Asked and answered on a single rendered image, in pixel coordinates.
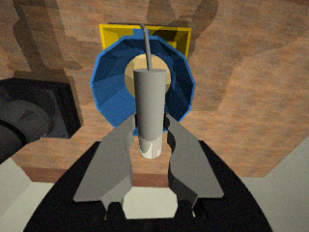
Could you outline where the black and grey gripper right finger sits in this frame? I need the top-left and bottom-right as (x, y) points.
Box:
(163, 112), (273, 232)

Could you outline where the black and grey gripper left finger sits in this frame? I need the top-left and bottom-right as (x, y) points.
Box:
(22, 112), (137, 232)

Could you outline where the blue pail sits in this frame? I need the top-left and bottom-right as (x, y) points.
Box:
(90, 23), (196, 159)

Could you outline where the yellow square tray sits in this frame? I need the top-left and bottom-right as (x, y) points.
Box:
(99, 24), (191, 59)

